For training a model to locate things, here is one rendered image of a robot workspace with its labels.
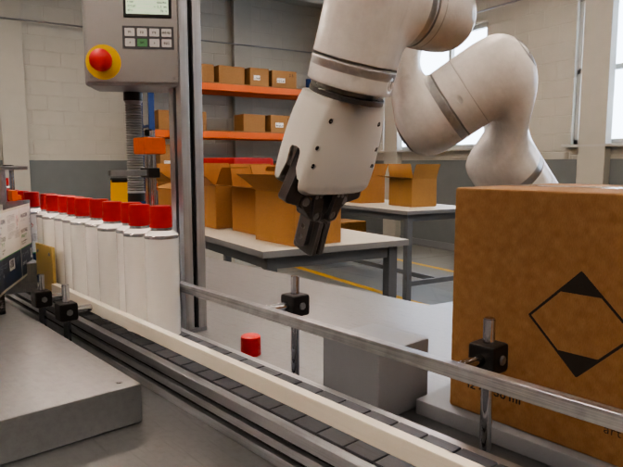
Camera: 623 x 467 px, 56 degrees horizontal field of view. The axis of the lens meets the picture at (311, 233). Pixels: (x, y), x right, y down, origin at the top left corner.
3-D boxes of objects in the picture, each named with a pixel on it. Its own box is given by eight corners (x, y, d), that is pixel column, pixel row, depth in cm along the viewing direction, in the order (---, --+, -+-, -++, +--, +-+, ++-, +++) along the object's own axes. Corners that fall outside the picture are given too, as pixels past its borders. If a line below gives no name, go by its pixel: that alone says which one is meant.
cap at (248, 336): (251, 349, 101) (251, 331, 101) (265, 353, 99) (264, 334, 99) (236, 354, 99) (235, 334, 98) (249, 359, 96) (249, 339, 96)
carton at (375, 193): (331, 201, 579) (331, 163, 574) (367, 200, 599) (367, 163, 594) (352, 204, 544) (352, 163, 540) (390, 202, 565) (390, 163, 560)
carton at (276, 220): (230, 239, 288) (229, 162, 284) (313, 233, 318) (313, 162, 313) (277, 249, 254) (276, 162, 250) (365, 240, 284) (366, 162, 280)
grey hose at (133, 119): (123, 200, 117) (120, 93, 114) (141, 200, 119) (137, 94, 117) (132, 201, 114) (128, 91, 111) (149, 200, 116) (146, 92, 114)
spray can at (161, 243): (142, 335, 92) (137, 205, 90) (173, 330, 95) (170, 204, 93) (154, 344, 88) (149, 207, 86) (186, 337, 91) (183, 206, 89)
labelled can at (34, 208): (20, 280, 136) (15, 191, 134) (44, 277, 140) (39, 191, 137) (27, 283, 132) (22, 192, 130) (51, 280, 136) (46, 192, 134)
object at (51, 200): (42, 292, 124) (36, 195, 121) (67, 288, 127) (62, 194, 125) (50, 296, 120) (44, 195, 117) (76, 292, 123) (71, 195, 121)
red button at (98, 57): (91, 50, 102) (87, 46, 100) (114, 51, 103) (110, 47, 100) (92, 72, 103) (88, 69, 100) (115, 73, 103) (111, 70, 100)
